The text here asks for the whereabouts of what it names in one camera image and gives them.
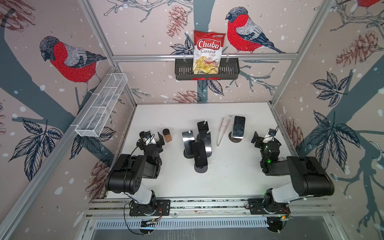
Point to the white mesh wall basket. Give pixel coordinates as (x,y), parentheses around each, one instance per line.
(98,113)

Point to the Chuba cassava chips bag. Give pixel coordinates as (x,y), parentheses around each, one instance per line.
(208,49)

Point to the black wire wall basket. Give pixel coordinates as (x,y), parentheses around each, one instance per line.
(229,69)

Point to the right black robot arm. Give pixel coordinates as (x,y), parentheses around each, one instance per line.
(308,177)

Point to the black phone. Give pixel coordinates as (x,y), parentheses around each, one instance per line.
(200,154)
(239,127)
(188,140)

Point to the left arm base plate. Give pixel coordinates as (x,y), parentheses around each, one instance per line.
(153,209)

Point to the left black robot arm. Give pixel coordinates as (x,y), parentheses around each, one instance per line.
(126,175)

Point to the orange spice jar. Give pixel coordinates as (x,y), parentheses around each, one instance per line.
(167,135)

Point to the aluminium rail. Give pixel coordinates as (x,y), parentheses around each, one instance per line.
(212,207)

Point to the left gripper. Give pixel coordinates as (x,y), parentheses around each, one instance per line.
(160,142)

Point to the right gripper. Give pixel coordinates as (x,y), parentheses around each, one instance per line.
(259,141)

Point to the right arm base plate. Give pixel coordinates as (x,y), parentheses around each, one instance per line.
(256,206)

